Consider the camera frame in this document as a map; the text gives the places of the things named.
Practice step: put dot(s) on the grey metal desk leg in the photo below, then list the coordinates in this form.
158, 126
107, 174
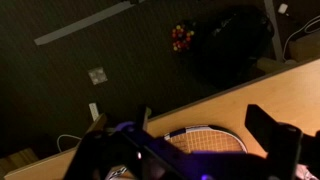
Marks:
274, 30

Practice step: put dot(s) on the bag of colourful balls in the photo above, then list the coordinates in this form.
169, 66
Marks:
181, 37

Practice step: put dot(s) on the black backpack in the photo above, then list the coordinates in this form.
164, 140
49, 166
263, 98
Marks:
233, 43

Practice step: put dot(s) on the long grey metal bar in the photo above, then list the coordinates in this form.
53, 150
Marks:
83, 22

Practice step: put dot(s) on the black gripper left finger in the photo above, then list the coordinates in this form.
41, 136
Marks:
142, 117

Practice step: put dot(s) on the white power adapter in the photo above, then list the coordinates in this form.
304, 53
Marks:
283, 8

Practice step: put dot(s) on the white blue tennis racket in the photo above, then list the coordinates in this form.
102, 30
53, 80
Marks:
206, 139

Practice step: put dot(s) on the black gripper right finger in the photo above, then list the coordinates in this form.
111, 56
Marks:
274, 136

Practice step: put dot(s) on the grey floor outlet plate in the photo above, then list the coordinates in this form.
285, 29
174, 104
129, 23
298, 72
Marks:
98, 75

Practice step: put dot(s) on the white power strip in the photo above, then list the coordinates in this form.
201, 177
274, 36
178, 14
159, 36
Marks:
94, 111

